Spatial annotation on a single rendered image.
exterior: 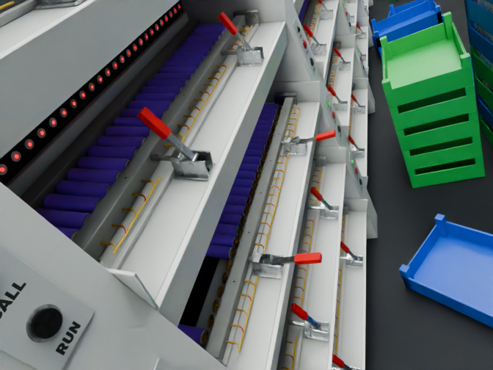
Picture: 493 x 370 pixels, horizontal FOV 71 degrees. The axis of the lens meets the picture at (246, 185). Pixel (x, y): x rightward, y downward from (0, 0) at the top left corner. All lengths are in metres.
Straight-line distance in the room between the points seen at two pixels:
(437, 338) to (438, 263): 0.20
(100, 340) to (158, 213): 0.14
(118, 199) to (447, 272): 0.86
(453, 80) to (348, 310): 0.62
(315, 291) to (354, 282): 0.24
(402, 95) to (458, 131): 0.19
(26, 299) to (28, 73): 0.14
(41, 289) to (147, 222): 0.14
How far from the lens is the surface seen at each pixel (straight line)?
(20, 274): 0.23
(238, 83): 0.54
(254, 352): 0.45
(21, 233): 0.23
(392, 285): 1.04
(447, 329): 0.98
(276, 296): 0.48
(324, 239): 0.75
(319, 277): 0.70
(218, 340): 0.44
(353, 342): 0.85
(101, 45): 0.33
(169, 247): 0.32
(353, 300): 0.89
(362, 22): 2.23
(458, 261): 1.06
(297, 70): 0.79
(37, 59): 0.28
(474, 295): 1.01
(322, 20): 1.28
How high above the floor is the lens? 0.88
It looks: 33 degrees down
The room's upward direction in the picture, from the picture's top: 34 degrees counter-clockwise
